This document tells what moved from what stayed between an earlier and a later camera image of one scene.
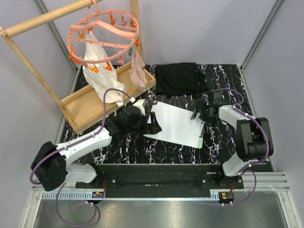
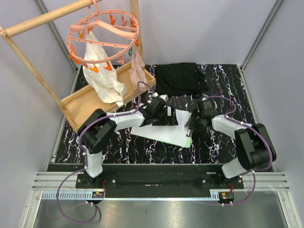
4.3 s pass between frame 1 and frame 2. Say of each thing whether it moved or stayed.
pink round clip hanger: stayed
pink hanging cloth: stayed
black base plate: stayed
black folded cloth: stayed
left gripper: moved
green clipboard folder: moved
